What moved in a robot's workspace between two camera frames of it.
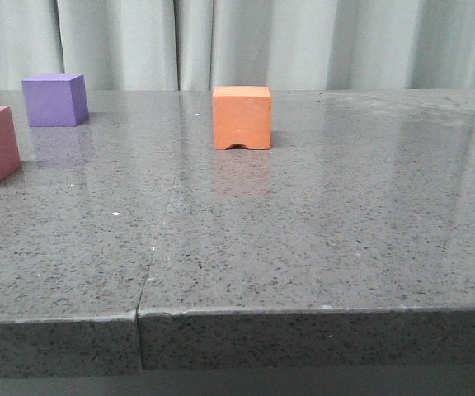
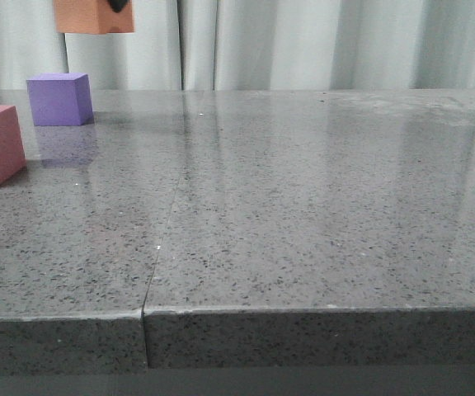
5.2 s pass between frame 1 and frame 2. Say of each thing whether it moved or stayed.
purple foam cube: stayed
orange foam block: moved
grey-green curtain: stayed
